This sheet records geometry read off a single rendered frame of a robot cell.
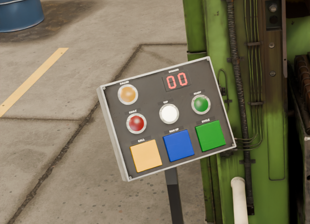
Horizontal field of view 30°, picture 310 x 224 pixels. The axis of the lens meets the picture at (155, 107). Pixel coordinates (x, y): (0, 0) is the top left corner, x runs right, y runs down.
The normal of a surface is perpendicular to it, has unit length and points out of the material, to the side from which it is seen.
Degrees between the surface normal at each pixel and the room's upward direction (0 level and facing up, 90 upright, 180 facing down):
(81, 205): 0
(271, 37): 90
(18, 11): 87
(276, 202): 90
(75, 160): 0
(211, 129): 60
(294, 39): 90
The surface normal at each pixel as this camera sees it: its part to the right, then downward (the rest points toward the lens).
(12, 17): 0.17, 0.44
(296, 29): -0.07, 0.48
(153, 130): 0.24, -0.09
